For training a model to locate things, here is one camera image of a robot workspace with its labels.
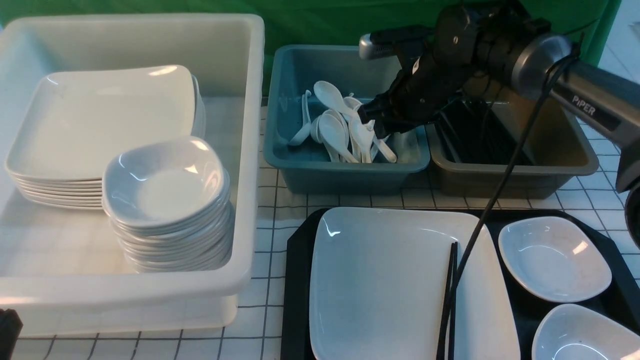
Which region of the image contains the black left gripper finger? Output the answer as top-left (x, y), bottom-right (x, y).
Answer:
top-left (0, 309), bottom-right (23, 360)

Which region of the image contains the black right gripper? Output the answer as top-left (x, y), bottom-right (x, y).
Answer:
top-left (358, 50), bottom-right (476, 139)

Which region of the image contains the white ceramic soup spoon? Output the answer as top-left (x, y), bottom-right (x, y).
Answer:
top-left (348, 115), bottom-right (375, 164)

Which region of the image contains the large white square plate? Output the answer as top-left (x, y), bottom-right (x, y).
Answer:
top-left (309, 207), bottom-right (521, 360)

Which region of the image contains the black chopstick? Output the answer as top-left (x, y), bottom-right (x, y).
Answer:
top-left (435, 242), bottom-right (458, 360)
top-left (446, 242), bottom-right (458, 360)

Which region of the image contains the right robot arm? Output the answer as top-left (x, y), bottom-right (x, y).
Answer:
top-left (358, 0), bottom-right (640, 243)

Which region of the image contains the bundle of black chopsticks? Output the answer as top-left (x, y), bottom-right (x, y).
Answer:
top-left (434, 98), bottom-right (517, 166)

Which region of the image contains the large white plastic tub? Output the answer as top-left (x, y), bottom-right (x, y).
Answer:
top-left (0, 13), bottom-right (265, 337)

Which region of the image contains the olive-brown plastic bin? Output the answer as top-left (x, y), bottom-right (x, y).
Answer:
top-left (425, 83), bottom-right (599, 199)

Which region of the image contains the pile of white spoons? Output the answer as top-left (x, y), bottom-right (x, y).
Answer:
top-left (288, 80), bottom-right (398, 164)

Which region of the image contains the blue-grey plastic bin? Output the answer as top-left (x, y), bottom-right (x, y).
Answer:
top-left (263, 44), bottom-right (431, 195)

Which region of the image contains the green cloth backdrop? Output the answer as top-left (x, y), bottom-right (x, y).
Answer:
top-left (0, 0), bottom-right (621, 73)

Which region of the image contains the stack of white bowls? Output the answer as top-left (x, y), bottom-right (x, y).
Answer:
top-left (102, 136), bottom-right (235, 273)

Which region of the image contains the stack of white square plates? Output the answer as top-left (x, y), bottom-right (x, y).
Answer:
top-left (6, 64), bottom-right (205, 210)

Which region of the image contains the white shallow bowl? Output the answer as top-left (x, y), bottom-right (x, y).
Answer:
top-left (497, 216), bottom-right (613, 303)
top-left (531, 303), bottom-right (640, 360)

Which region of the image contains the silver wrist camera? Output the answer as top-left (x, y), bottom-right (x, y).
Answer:
top-left (358, 24), bottom-right (435, 60)

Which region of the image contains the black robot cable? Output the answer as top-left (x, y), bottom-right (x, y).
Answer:
top-left (436, 52), bottom-right (581, 360)

